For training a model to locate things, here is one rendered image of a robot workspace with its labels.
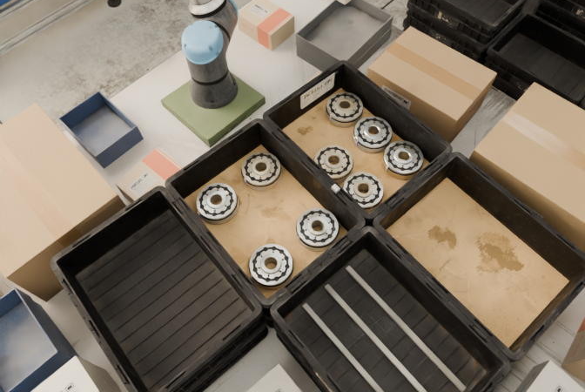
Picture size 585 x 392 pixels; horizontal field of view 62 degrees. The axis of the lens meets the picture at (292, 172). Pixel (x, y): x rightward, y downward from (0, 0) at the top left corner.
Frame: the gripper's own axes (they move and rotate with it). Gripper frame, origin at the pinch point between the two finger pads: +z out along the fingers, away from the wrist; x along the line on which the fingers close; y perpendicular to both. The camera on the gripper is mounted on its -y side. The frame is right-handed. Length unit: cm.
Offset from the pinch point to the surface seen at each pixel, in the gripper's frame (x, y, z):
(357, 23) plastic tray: 16.5, -1.1, 35.4
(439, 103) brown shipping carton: -1.0, 42.2, 24.5
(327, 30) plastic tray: 7.5, -6.5, 35.4
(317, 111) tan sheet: -24.6, 18.1, 27.7
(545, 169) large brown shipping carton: -3, 74, 20
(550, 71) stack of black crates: 82, 52, 72
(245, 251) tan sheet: -67, 34, 28
